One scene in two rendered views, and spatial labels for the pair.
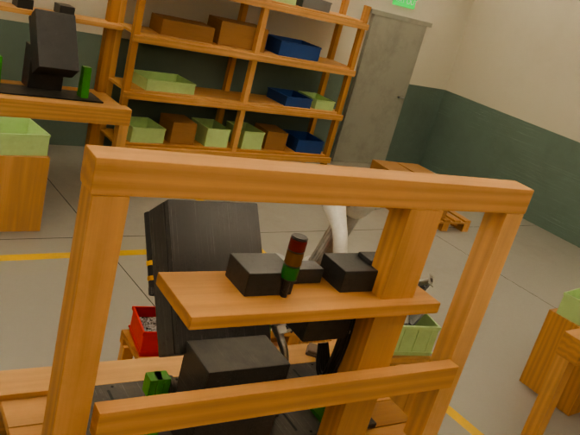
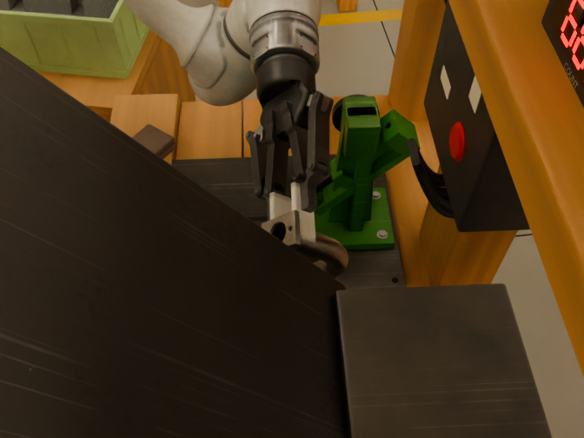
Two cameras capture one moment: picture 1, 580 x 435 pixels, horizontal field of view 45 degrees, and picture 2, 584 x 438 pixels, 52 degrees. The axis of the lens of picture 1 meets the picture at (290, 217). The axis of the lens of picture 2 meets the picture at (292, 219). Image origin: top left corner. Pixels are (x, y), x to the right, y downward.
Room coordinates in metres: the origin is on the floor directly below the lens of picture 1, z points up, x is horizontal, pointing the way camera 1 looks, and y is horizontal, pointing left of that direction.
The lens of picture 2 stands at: (2.01, 0.26, 1.78)
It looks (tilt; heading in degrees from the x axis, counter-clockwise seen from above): 53 degrees down; 303
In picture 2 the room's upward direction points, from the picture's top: straight up
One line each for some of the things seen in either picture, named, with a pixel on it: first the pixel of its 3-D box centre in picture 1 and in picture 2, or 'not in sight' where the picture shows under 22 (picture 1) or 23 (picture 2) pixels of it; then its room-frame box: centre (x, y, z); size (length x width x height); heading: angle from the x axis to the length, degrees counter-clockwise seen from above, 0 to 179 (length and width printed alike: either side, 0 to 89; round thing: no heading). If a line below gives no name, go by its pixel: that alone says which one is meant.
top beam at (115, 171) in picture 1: (349, 185); not in sight; (1.92, -0.14, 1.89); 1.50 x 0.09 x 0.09; 126
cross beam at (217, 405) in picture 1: (301, 394); not in sight; (1.86, -0.18, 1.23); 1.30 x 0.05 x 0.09; 126
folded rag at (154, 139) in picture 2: (318, 350); (145, 148); (2.71, -0.27, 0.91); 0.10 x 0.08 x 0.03; 86
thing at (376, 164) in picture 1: (417, 194); not in sight; (8.38, -1.45, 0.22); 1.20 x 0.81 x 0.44; 36
